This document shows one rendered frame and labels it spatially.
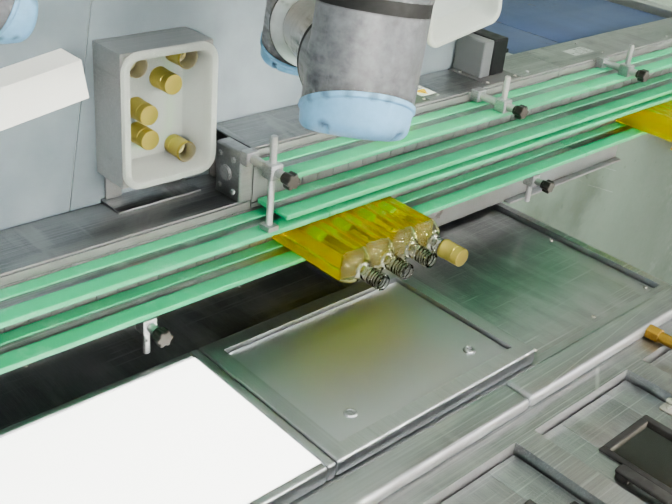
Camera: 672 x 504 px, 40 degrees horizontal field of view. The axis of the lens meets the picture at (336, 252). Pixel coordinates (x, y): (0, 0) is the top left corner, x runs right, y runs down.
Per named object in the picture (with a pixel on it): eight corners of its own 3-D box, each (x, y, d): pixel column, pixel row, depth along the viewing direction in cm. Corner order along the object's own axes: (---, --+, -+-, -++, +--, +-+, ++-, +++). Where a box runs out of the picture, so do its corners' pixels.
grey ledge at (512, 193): (327, 238, 196) (365, 261, 189) (331, 201, 191) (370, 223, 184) (585, 146, 255) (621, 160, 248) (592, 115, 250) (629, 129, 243)
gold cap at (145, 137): (126, 123, 150) (141, 132, 148) (145, 119, 153) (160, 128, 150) (126, 143, 152) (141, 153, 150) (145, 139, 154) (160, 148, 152)
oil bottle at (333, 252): (268, 238, 169) (349, 290, 156) (270, 210, 166) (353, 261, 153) (292, 230, 172) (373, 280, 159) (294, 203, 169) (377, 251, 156)
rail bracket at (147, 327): (109, 333, 153) (155, 373, 144) (108, 297, 149) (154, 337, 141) (130, 325, 155) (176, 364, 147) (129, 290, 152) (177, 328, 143)
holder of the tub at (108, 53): (98, 201, 156) (123, 220, 151) (92, 40, 142) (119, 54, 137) (184, 178, 166) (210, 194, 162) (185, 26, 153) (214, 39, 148)
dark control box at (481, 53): (450, 67, 205) (479, 78, 200) (455, 31, 201) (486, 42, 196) (474, 61, 210) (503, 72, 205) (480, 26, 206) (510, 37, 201)
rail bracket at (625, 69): (591, 66, 221) (640, 83, 213) (598, 36, 218) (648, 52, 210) (600, 64, 224) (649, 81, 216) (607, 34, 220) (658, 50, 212)
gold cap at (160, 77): (148, 67, 149) (164, 76, 146) (167, 64, 151) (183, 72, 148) (149, 89, 151) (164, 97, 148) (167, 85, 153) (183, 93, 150)
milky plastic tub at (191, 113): (97, 174, 153) (126, 194, 147) (92, 39, 142) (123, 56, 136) (186, 151, 164) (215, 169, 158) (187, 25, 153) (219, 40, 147)
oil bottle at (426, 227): (339, 213, 179) (420, 260, 166) (342, 187, 177) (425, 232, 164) (360, 206, 183) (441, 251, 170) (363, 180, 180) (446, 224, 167)
